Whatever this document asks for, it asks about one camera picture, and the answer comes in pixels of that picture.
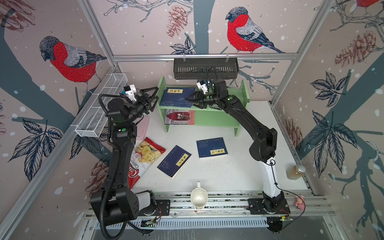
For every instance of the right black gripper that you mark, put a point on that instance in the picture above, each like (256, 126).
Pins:
(200, 97)

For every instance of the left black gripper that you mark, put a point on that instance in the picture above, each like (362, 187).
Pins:
(145, 104)

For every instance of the blue book yellow label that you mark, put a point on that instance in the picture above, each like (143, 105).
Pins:
(175, 95)
(176, 105)

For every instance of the pink red illustrated book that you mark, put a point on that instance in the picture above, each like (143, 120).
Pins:
(179, 117)

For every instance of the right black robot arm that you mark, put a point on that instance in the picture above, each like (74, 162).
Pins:
(263, 148)

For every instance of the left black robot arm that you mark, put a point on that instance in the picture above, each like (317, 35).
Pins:
(115, 203)

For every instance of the green wooden two-tier shelf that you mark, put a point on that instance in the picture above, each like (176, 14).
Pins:
(211, 117)

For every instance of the pink rectangular case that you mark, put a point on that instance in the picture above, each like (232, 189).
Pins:
(142, 128)

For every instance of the black hanging slotted basket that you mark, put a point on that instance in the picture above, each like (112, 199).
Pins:
(206, 68)

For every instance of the red snack bag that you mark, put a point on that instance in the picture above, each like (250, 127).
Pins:
(143, 156)

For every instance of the white ceramic pitcher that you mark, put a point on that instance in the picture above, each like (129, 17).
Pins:
(199, 197)

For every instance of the amber bottle white cap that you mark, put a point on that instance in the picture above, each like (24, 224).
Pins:
(296, 172)

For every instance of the small circuit board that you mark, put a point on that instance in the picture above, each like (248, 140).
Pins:
(148, 224)

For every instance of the pink small toy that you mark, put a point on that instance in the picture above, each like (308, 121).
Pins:
(300, 203)

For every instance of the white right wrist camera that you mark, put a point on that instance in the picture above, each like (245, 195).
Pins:
(203, 86)

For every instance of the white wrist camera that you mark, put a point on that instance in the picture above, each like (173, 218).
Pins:
(203, 86)
(129, 92)

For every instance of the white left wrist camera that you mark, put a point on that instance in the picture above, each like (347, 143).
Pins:
(129, 92)

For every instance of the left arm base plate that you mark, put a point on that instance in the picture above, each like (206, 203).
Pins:
(162, 208)

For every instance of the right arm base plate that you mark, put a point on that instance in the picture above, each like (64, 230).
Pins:
(266, 207)

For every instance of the aluminium mounting rail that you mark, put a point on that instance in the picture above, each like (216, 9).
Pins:
(235, 205)

